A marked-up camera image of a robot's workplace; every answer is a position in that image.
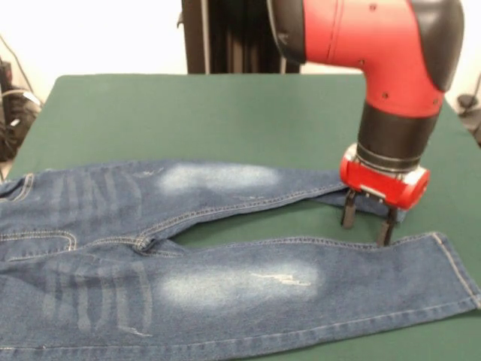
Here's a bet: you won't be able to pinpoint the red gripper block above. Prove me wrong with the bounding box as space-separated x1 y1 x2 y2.
339 144 431 247

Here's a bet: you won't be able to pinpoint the blue denim jeans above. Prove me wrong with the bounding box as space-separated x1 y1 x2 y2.
0 159 481 361

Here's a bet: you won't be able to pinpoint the black round plug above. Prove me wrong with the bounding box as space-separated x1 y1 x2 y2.
456 93 476 111

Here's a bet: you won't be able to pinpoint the dark green table cloth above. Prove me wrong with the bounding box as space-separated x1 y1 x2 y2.
0 73 481 361

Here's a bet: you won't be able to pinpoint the black metal column stand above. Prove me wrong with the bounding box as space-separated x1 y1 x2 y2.
176 0 301 75

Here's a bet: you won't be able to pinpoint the black upright power strip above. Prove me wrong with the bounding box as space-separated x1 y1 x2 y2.
0 59 15 91

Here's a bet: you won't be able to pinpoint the black cable bundle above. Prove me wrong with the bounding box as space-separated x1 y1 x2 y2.
0 86 43 162

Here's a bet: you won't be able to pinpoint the white cable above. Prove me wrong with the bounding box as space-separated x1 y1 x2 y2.
0 86 41 112

